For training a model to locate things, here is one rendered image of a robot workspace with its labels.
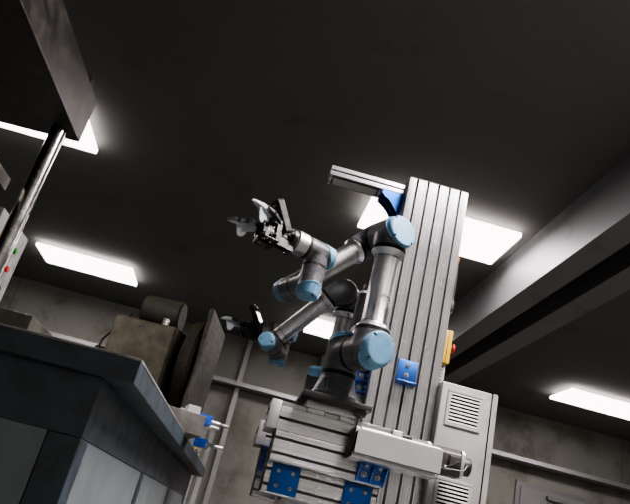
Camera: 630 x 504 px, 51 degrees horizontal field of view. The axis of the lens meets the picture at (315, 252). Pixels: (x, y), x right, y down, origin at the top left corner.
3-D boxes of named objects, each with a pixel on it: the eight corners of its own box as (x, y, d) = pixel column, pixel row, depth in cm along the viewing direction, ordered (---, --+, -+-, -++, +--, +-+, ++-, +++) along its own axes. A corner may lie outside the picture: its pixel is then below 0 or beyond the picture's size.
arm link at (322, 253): (335, 270, 205) (341, 246, 209) (307, 256, 200) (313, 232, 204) (321, 275, 212) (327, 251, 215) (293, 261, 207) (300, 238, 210)
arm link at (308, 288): (303, 306, 209) (311, 275, 214) (323, 300, 200) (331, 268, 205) (283, 297, 206) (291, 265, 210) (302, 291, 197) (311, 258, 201)
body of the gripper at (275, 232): (263, 233, 193) (296, 250, 198) (268, 209, 197) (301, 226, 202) (250, 242, 198) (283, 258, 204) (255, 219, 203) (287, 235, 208)
